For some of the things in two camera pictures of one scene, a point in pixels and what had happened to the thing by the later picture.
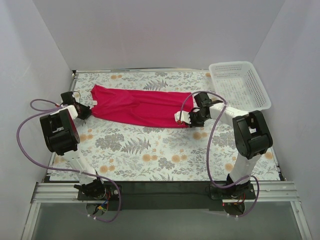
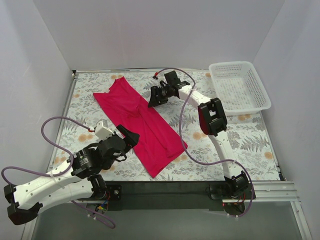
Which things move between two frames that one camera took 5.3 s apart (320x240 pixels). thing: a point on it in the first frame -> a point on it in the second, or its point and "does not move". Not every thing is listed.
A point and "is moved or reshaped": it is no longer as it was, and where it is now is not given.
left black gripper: (85, 111) -> (125, 138)
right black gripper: (191, 118) -> (158, 94)
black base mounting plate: (164, 196) does not move
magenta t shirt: (154, 108) is moved or reshaped
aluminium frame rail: (265, 192) does not move
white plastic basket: (237, 85) does not move
